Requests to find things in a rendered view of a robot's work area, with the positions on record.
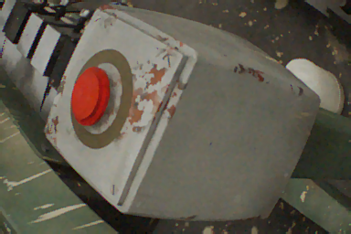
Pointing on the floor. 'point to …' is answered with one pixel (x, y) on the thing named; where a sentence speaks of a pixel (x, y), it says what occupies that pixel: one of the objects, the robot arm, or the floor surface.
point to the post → (326, 149)
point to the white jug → (320, 83)
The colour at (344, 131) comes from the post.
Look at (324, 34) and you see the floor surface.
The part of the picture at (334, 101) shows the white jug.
